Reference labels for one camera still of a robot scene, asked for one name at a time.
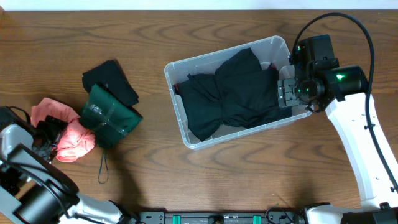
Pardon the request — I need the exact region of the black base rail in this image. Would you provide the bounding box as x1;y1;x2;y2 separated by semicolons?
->
138;207;308;224

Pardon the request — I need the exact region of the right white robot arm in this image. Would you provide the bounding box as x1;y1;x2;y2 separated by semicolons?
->
277;62;397;223

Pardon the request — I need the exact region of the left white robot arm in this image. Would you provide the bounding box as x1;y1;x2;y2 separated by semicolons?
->
1;106;140;223

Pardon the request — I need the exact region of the clear plastic storage bin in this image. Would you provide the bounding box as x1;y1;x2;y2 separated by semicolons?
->
164;35;312;151

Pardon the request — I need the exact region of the black garment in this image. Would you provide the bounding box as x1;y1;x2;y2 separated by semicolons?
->
179;48;292;141
82;60;139;107

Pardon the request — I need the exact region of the red navy plaid shirt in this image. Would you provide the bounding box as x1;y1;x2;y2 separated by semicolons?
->
174;63;277;95

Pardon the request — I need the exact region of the dark green taped garment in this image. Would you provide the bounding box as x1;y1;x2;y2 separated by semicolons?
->
79;83;144;184

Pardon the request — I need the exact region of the pink satin garment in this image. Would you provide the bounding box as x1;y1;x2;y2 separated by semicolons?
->
31;98;96;162

